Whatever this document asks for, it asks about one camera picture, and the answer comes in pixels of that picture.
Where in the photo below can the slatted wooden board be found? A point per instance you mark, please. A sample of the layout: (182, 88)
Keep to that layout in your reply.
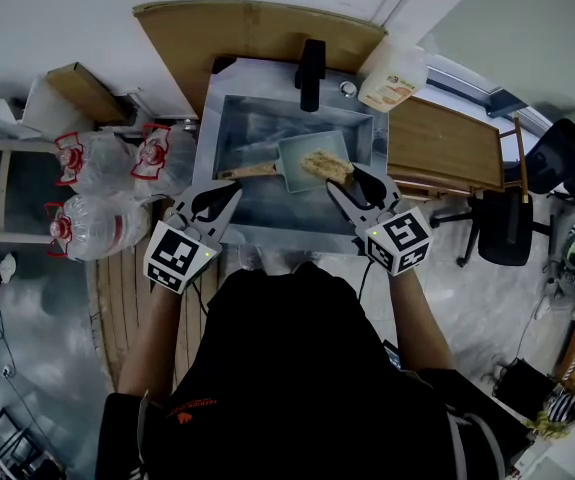
(117, 308)

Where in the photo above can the black bag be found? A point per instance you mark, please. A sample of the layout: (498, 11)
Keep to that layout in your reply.
(524, 388)

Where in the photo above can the round steel sink knob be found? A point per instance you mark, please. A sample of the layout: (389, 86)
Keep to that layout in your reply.
(348, 88)

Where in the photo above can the person's black shirt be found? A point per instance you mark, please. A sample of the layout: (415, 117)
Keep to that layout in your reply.
(292, 383)

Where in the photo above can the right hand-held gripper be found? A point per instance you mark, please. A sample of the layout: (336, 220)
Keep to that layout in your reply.
(402, 238)

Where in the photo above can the person's left forearm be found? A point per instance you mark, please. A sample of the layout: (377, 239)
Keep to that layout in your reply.
(147, 348)

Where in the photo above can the black phone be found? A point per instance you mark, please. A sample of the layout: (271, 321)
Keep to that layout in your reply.
(393, 355)

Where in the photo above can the stainless steel sink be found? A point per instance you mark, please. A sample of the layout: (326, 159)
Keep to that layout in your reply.
(277, 213)

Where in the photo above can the person's right forearm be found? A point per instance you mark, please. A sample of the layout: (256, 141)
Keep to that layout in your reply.
(419, 323)

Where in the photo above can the black faucet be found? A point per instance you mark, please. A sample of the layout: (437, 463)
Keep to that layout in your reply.
(311, 73)

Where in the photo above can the beige scrubbing sponge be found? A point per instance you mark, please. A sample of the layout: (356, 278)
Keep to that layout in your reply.
(324, 165)

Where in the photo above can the black office chair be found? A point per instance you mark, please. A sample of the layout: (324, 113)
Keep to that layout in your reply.
(504, 228)

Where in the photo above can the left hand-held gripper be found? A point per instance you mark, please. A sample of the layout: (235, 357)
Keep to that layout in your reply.
(177, 253)

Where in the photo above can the person's left white shoe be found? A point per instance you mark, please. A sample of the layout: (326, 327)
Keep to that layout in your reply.
(250, 258)

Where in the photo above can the wooden drainboard table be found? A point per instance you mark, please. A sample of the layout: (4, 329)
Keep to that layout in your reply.
(442, 148)

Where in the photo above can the brown cardboard box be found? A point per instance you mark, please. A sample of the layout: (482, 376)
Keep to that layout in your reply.
(87, 90)

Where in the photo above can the white detergent bottle orange label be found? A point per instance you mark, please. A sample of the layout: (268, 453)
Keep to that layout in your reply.
(392, 83)

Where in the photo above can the white wooden table frame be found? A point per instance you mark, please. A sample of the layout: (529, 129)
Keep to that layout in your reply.
(2, 193)

